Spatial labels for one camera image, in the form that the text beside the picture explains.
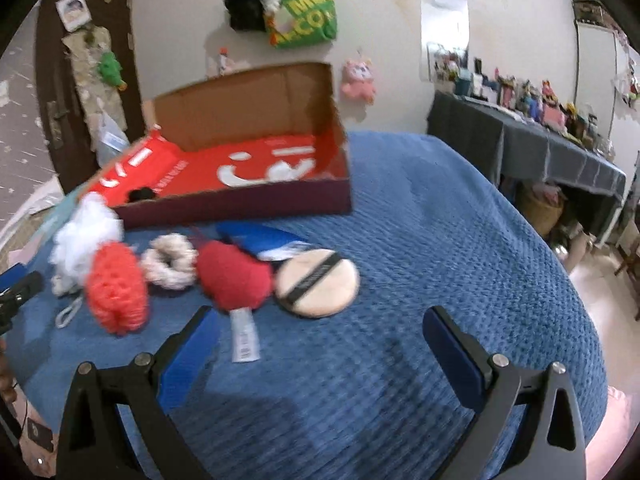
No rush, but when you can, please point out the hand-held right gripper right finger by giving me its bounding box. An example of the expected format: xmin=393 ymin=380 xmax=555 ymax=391
xmin=422 ymin=305 xmax=587 ymax=480

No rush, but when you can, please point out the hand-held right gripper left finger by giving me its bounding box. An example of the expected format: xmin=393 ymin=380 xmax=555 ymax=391
xmin=56 ymin=305 xmax=223 ymax=480

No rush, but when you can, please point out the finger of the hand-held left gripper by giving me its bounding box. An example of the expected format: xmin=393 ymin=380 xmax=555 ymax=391
xmin=0 ymin=271 xmax=45 ymax=335
xmin=0 ymin=263 xmax=27 ymax=295

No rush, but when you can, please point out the white mesh bath pouf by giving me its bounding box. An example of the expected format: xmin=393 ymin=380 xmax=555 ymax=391
xmin=50 ymin=192 xmax=125 ymax=330

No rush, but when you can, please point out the red mesh bath pouf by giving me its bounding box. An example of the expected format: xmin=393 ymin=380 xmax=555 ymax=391
xmin=85 ymin=242 xmax=150 ymax=336

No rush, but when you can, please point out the red plush heart with tag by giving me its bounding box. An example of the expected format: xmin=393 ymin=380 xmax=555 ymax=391
xmin=196 ymin=240 xmax=275 ymax=363

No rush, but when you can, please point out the blue and white soft pouch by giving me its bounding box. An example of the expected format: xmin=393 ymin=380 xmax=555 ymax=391
xmin=216 ymin=222 xmax=313 ymax=262

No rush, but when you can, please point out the cardboard box with red lining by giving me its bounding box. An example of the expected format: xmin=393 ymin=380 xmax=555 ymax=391
xmin=82 ymin=62 xmax=353 ymax=231

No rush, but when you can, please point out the blue waffle blanket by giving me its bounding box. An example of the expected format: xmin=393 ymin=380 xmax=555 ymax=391
xmin=10 ymin=130 xmax=608 ymax=480

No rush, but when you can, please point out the white pink hair scrunchie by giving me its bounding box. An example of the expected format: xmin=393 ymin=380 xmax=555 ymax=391
xmin=141 ymin=233 xmax=197 ymax=291

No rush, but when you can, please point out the beige round powder puff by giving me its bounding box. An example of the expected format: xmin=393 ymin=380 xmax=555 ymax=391
xmin=275 ymin=249 xmax=361 ymax=319

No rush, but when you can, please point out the small black device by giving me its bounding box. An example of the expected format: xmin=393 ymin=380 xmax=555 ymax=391
xmin=25 ymin=417 xmax=55 ymax=453

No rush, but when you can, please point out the white plastic bag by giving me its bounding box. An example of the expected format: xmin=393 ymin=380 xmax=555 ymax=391
xmin=92 ymin=112 xmax=131 ymax=167

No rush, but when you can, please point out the woven basket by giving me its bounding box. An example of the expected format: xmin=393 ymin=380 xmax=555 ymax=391
xmin=517 ymin=185 xmax=566 ymax=237

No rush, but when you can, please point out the torn paper door decoration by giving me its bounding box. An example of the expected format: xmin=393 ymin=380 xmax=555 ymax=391
xmin=62 ymin=25 xmax=126 ymax=131

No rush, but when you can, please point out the dark brown door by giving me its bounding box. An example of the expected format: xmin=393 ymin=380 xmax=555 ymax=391
xmin=35 ymin=0 xmax=146 ymax=196

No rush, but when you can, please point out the table with grey cloth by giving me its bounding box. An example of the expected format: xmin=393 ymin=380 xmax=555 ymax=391
xmin=427 ymin=90 xmax=628 ymax=241

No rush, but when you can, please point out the green plush toy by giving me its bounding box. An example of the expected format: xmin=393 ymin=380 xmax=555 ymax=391
xmin=97 ymin=52 xmax=127 ymax=92

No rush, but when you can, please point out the row of colourful figurines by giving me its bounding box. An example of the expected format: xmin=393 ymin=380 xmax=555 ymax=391
xmin=430 ymin=42 xmax=616 ymax=161

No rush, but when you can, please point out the picture on door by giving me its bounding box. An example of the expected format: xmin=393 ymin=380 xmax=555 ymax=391
xmin=56 ymin=0 xmax=91 ymax=31

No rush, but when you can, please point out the pink plush toy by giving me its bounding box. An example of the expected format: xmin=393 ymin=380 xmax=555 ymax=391
xmin=341 ymin=57 xmax=378 ymax=103

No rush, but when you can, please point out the tall framed mirror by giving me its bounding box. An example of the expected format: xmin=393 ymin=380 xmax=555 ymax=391
xmin=572 ymin=0 xmax=622 ymax=142

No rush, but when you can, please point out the black plush toy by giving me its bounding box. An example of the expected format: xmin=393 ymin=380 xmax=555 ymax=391
xmin=222 ymin=0 xmax=273 ymax=33

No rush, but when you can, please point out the green tote bag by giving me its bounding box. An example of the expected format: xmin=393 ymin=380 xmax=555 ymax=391
xmin=267 ymin=0 xmax=338 ymax=50

